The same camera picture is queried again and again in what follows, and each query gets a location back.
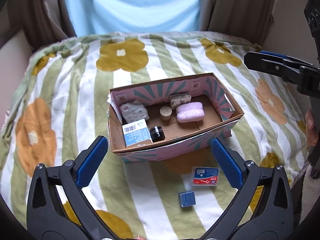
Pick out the black round jar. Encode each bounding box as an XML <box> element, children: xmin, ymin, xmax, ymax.
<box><xmin>149</xmin><ymin>126</ymin><xmax>165</xmax><ymax>142</ymax></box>

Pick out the small blue cube box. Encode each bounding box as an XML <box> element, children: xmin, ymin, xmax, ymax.
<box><xmin>178</xmin><ymin>191</ymin><xmax>196</xmax><ymax>208</ymax></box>

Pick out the brown curtain right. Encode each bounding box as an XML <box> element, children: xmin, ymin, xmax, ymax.
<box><xmin>199</xmin><ymin>0</ymin><xmax>275</xmax><ymax>44</ymax></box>

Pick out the white printed rectangular box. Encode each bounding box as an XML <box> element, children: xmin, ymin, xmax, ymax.
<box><xmin>169</xmin><ymin>92</ymin><xmax>191</xmax><ymax>109</ymax></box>

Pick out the pink teal cardboard box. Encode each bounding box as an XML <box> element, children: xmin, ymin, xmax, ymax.
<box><xmin>107</xmin><ymin>73</ymin><xmax>244</xmax><ymax>162</ymax></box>

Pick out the white blue barcode box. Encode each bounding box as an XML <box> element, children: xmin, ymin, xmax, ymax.
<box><xmin>122</xmin><ymin>119</ymin><xmax>151</xmax><ymax>147</ymax></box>

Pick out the brown curtain left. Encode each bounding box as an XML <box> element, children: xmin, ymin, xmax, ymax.
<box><xmin>1</xmin><ymin>0</ymin><xmax>76</xmax><ymax>50</ymax></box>

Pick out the brown curtain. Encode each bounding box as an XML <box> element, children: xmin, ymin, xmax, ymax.
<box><xmin>199</xmin><ymin>0</ymin><xmax>275</xmax><ymax>44</ymax></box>
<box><xmin>1</xmin><ymin>0</ymin><xmax>76</xmax><ymax>50</ymax></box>

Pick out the light blue curtain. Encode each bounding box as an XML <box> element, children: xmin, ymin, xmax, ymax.
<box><xmin>65</xmin><ymin>0</ymin><xmax>201</xmax><ymax>36</ymax></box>

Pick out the clear dental floss box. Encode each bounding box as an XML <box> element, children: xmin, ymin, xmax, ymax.
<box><xmin>191</xmin><ymin>167</ymin><xmax>220</xmax><ymax>186</ymax></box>

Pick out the beige round jar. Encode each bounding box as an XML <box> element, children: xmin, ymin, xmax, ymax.
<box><xmin>159</xmin><ymin>106</ymin><xmax>172</xmax><ymax>121</ymax></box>

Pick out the white patterned tissue pack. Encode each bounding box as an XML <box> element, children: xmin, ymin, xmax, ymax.
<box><xmin>120</xmin><ymin>99</ymin><xmax>150</xmax><ymax>124</ymax></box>

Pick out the person's right hand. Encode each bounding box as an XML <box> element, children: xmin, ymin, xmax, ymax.
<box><xmin>305</xmin><ymin>109</ymin><xmax>318</xmax><ymax>147</ymax></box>

